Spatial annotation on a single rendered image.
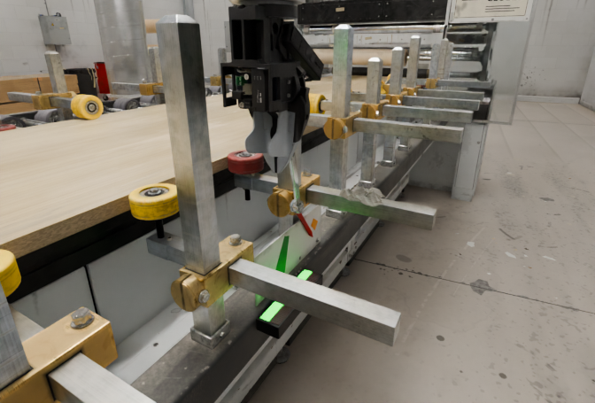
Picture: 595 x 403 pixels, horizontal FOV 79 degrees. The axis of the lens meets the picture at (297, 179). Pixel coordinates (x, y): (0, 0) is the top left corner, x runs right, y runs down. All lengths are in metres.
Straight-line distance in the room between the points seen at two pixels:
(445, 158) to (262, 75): 2.77
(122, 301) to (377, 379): 1.02
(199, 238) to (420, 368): 1.22
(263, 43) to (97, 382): 0.37
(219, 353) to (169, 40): 0.44
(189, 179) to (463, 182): 2.69
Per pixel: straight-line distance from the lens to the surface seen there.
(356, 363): 1.55
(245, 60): 0.43
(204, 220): 0.51
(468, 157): 2.97
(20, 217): 0.66
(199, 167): 0.48
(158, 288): 0.81
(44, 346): 0.45
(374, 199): 0.68
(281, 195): 0.68
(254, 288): 0.55
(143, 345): 0.78
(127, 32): 4.49
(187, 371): 0.60
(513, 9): 2.85
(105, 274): 0.72
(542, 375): 1.75
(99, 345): 0.45
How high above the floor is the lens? 1.14
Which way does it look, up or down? 21 degrees down
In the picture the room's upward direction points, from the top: straight up
